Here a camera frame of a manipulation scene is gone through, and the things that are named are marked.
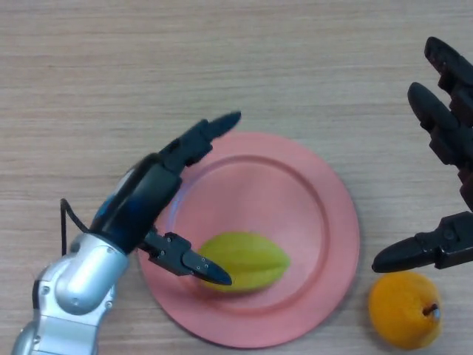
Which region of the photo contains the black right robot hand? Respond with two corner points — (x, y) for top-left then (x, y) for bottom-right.
(371, 35), (473, 274)

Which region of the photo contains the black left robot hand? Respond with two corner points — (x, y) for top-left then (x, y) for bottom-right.
(89, 110), (243, 288)

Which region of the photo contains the yellow starfruit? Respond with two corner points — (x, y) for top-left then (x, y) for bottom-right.
(197, 231), (291, 294)

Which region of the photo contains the pink round plate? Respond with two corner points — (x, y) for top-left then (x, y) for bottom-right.
(137, 131), (361, 349)

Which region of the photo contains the orange pear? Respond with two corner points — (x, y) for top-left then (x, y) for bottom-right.
(367, 271), (443, 351)

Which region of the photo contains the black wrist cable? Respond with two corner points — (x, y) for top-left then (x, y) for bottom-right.
(60, 198), (92, 256)

